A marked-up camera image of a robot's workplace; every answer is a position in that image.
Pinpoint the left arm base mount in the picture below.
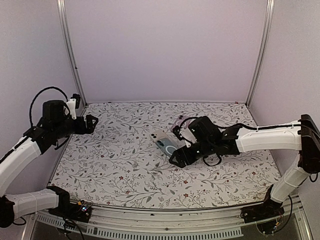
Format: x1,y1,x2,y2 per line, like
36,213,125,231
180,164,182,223
47,186,92,223

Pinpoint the blue phone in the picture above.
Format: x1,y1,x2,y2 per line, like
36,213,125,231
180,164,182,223
149,130,178,158

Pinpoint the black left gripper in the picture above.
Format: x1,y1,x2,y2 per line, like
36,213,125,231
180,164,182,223
53,113,99,139

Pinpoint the floral patterned table mat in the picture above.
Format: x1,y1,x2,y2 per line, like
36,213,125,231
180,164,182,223
51,102,281,209

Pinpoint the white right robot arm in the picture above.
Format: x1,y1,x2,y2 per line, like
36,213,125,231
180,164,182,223
169,114,320,218

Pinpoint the front aluminium rail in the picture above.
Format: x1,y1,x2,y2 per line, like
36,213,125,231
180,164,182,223
21,195,314,240

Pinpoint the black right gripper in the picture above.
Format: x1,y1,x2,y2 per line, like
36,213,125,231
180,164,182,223
169,139,215,169

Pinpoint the aluminium frame post back right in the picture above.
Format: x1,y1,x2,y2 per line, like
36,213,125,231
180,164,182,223
245,0,275,109

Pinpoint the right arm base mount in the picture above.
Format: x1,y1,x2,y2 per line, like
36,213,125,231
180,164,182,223
240,185,285,223

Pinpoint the aluminium frame post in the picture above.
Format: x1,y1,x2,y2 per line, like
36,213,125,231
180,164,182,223
245,0,275,109
56,0,88,107

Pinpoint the aluminium frame post back left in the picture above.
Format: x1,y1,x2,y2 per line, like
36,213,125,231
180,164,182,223
56,0,88,107

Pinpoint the purple phone with ring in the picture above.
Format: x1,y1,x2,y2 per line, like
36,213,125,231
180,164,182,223
170,115,191,132

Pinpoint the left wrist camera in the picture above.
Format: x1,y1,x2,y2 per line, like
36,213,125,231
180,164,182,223
66,93,81,120

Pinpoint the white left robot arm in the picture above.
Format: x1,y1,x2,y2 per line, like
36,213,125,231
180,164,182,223
0,98,99,228

